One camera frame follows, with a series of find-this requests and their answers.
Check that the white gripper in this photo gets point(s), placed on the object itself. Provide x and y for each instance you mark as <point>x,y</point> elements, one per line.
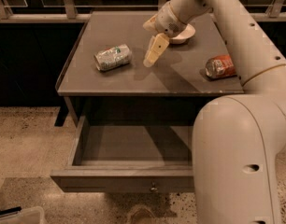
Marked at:
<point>165,21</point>

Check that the crushed silver green 7up can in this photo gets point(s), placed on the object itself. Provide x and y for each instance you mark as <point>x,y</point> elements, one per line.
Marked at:
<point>112,58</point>

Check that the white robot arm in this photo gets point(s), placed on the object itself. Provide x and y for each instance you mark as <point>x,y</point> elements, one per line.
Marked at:
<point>236,138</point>

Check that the orange soda can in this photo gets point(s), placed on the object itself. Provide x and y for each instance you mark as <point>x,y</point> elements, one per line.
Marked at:
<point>220,67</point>

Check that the open grey top drawer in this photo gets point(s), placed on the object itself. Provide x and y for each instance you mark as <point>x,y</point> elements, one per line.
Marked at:
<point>118,157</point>

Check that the small metal drawer knob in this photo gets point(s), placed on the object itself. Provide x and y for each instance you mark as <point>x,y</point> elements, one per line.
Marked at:
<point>153,187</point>

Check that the white ceramic bowl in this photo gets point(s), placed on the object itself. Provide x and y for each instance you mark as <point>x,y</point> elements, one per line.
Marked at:
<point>184,36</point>

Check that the grey wooden cabinet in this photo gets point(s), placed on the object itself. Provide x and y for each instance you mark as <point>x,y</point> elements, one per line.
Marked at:
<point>180,71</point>

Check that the metal window railing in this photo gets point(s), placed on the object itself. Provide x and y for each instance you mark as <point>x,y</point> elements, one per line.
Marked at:
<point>71,3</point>

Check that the clear plastic bin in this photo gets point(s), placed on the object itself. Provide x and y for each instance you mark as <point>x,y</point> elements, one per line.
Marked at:
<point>18,215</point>

